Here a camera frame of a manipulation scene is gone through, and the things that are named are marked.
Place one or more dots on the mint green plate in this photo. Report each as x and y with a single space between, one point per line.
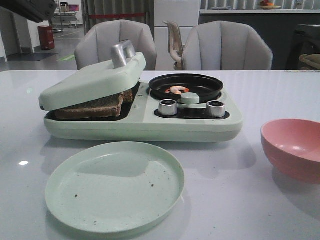
115 188

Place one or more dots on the large bread slice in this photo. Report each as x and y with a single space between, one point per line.
109 106

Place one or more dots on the red barrier tape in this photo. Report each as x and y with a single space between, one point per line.
116 16

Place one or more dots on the fruit bowl on counter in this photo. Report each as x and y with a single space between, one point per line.
267 5

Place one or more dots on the black round frying pan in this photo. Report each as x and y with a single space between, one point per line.
206 87

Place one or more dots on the beige office chair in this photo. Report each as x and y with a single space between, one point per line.
175 45

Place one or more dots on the silver right control knob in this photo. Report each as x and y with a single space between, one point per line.
215 109

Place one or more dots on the pink plastic bowl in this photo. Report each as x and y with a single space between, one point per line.
293 147

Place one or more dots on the white refrigerator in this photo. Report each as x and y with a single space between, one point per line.
173 21

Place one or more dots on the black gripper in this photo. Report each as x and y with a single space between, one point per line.
34 10

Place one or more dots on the mint green sandwich maker lid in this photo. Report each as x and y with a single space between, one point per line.
97 81

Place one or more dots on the metal shelf cart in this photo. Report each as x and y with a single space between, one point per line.
66 15

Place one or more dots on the mint green breakfast maker base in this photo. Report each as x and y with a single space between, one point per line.
143 125

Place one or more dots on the grey upholstered chair left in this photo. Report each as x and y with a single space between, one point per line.
96 46

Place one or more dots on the small bread slice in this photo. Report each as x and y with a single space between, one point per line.
128 96

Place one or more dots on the red trash bin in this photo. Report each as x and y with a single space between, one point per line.
46 37

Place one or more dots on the grey upholstered chair right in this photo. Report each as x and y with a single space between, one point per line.
226 46

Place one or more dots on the silver left control knob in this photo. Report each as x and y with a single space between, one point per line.
168 107

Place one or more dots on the grey upholstered chair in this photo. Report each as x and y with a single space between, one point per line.
226 46
96 46

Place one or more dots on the silver control knob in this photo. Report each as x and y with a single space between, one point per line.
215 109
168 107

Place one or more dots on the orange cooked shrimp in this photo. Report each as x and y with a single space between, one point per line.
177 90

